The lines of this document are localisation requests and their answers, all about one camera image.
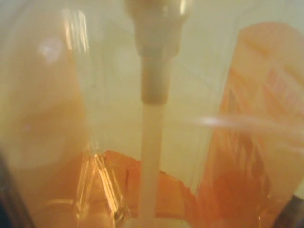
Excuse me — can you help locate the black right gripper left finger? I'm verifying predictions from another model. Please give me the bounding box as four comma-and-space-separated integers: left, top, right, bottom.
0, 154, 31, 228

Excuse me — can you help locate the orange pump soap bottle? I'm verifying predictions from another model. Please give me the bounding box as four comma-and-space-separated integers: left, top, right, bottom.
0, 0, 304, 228

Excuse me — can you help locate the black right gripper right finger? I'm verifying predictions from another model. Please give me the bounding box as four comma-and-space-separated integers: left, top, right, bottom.
273, 195, 304, 228

